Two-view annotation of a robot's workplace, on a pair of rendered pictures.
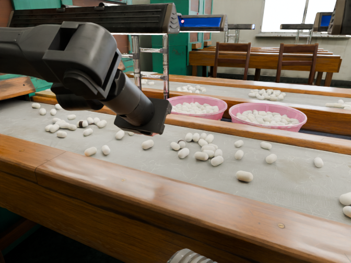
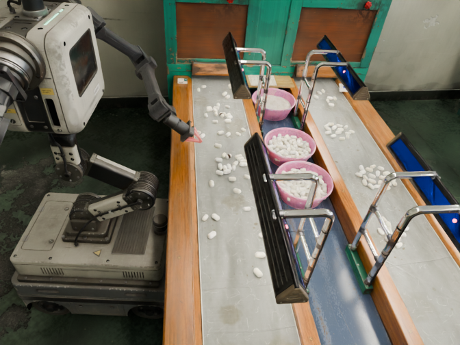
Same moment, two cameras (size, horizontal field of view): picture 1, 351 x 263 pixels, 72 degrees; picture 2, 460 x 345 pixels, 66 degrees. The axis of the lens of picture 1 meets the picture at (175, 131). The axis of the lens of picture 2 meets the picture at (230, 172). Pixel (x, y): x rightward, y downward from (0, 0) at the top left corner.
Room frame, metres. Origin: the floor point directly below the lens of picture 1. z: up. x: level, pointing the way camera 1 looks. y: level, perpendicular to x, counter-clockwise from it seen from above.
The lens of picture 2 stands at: (-0.12, -1.15, 1.84)
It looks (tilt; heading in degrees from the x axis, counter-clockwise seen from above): 42 degrees down; 56
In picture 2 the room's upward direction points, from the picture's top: 5 degrees clockwise
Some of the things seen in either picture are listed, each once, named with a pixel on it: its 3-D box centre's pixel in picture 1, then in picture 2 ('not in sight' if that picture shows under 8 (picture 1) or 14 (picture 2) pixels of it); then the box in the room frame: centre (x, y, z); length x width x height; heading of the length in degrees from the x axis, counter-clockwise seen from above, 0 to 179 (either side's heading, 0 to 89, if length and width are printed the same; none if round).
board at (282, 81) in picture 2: (73, 88); (267, 81); (1.22, 0.52, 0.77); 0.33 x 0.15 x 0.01; 155
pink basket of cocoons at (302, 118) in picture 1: (264, 124); (302, 186); (0.84, -0.33, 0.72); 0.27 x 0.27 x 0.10
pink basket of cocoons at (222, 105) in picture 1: (194, 114); (288, 149); (0.95, -0.08, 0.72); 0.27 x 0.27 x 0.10
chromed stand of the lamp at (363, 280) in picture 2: not in sight; (398, 233); (0.84, -0.80, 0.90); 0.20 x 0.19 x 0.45; 65
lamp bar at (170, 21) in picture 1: (82, 20); (235, 61); (0.81, 0.29, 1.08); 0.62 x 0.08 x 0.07; 65
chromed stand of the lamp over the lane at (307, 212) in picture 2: not in sight; (286, 238); (0.48, -0.64, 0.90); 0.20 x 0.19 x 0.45; 65
